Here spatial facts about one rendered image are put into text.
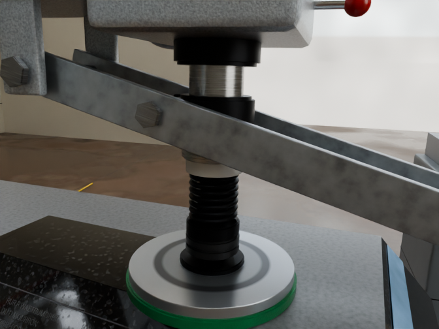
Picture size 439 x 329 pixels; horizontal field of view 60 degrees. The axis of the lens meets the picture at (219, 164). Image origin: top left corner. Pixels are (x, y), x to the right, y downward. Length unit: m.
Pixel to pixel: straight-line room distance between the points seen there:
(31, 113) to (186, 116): 6.70
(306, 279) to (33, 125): 6.71
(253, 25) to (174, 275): 0.30
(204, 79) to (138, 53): 5.54
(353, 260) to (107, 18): 0.46
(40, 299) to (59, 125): 6.24
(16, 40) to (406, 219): 0.44
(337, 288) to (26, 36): 0.47
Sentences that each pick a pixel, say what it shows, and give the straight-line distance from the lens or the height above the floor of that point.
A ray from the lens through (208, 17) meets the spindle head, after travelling 0.35.
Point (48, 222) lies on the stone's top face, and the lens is 0.75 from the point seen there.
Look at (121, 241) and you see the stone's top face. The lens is 0.64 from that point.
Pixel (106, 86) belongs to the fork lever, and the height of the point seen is 1.07.
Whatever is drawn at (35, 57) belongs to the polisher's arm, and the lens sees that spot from 0.47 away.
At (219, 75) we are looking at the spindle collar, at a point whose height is 1.08.
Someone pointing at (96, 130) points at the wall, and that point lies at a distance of 6.40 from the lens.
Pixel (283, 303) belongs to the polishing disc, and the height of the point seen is 0.83.
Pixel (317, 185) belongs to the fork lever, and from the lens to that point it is 0.39.
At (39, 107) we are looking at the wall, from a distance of 6.96.
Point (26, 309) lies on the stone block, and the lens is 0.59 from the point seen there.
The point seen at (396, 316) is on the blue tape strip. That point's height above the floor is 0.81.
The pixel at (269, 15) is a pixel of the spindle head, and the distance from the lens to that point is 0.34.
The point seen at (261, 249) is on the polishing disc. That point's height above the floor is 0.85.
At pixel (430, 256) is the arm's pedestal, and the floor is 0.54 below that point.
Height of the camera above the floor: 1.08
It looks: 13 degrees down
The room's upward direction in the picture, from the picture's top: 2 degrees clockwise
